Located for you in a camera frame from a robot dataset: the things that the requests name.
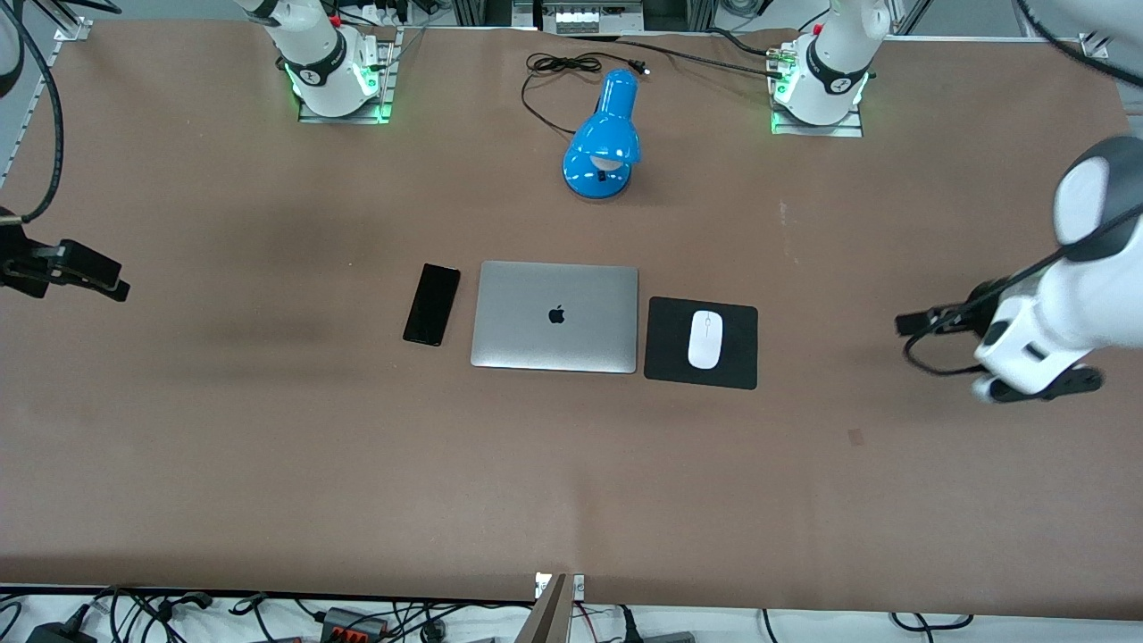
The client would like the white computer mouse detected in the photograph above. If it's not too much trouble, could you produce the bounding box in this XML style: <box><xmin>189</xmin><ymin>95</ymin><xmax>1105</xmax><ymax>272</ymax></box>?
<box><xmin>687</xmin><ymin>309</ymin><xmax>724</xmax><ymax>371</ymax></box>

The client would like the black smartphone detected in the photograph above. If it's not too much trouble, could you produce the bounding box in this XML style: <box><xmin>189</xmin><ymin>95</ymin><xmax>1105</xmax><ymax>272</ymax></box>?
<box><xmin>402</xmin><ymin>263</ymin><xmax>463</xmax><ymax>347</ymax></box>

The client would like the black mouse pad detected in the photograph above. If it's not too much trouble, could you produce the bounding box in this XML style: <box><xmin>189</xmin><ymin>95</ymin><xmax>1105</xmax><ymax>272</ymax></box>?
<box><xmin>643</xmin><ymin>296</ymin><xmax>760</xmax><ymax>391</ymax></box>

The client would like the black power adapter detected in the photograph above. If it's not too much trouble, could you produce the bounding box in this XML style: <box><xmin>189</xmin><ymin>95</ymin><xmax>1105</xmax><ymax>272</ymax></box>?
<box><xmin>25</xmin><ymin>621</ymin><xmax>97</xmax><ymax>643</ymax></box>

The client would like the blue desk lamp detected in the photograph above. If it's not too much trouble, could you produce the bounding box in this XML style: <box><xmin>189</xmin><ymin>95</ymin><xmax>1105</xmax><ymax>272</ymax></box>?
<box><xmin>562</xmin><ymin>69</ymin><xmax>643</xmax><ymax>201</ymax></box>

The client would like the silver closed laptop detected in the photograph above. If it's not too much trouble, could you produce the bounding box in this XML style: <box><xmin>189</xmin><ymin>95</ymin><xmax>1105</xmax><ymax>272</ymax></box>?
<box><xmin>470</xmin><ymin>260</ymin><xmax>640</xmax><ymax>375</ymax></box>

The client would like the grey box with orange connectors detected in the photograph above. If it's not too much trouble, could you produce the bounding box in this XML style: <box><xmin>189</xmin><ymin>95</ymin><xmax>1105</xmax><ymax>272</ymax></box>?
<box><xmin>320</xmin><ymin>606</ymin><xmax>390</xmax><ymax>643</ymax></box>

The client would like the white power strip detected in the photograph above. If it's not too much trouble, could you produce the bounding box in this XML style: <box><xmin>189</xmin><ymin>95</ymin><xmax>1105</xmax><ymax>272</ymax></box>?
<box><xmin>538</xmin><ymin>4</ymin><xmax>646</xmax><ymax>35</ymax></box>

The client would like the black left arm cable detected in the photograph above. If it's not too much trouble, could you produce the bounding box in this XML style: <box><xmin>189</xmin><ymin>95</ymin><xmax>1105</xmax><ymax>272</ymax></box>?
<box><xmin>903</xmin><ymin>0</ymin><xmax>1143</xmax><ymax>377</ymax></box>

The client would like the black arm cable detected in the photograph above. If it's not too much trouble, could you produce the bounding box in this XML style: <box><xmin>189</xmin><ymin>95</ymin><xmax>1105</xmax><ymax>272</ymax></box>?
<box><xmin>903</xmin><ymin>0</ymin><xmax>1143</xmax><ymax>377</ymax></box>
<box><xmin>0</xmin><ymin>0</ymin><xmax>121</xmax><ymax>224</ymax></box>

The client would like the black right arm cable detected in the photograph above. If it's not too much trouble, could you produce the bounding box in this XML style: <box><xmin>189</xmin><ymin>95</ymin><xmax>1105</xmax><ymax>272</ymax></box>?
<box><xmin>0</xmin><ymin>0</ymin><xmax>121</xmax><ymax>224</ymax></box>

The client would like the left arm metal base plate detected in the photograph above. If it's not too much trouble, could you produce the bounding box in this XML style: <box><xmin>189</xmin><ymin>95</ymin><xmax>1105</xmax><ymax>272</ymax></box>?
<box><xmin>770</xmin><ymin>45</ymin><xmax>865</xmax><ymax>138</ymax></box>

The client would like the black cable on table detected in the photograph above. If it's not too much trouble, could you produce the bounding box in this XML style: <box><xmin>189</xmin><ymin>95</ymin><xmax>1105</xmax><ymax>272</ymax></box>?
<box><xmin>571</xmin><ymin>34</ymin><xmax>787</xmax><ymax>81</ymax></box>

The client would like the small white metal bracket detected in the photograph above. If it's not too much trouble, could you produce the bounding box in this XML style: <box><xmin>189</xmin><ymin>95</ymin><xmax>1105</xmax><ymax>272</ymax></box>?
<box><xmin>534</xmin><ymin>572</ymin><xmax>587</xmax><ymax>600</ymax></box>

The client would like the black lamp power cord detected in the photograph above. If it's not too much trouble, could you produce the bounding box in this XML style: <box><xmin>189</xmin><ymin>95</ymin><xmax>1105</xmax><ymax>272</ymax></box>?
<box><xmin>521</xmin><ymin>52</ymin><xmax>651</xmax><ymax>137</ymax></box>

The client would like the grey slanted post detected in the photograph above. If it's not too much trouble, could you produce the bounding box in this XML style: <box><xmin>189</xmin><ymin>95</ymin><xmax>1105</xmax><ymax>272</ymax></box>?
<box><xmin>513</xmin><ymin>573</ymin><xmax>572</xmax><ymax>643</ymax></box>

